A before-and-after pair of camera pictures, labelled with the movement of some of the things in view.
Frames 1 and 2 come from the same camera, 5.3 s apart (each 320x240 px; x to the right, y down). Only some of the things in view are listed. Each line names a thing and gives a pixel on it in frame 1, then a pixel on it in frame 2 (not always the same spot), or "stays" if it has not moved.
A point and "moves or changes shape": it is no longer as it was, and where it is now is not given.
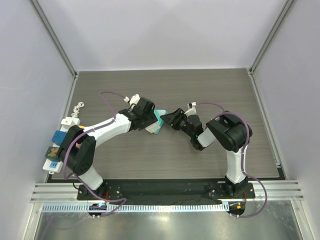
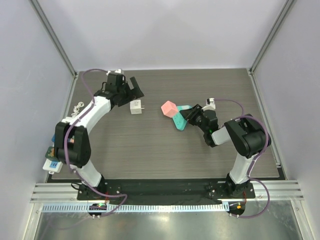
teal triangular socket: x=158 y=112 moves or changes shape
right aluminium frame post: x=278 y=24 stays
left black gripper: x=152 y=119 -> x=136 y=92
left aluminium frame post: x=53 y=37 stays
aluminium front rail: x=278 y=191 stays
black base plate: x=157 y=191 stays
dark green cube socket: x=52 y=153 stays
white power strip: x=66 y=123 stays
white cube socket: x=153 y=128 moves or changes shape
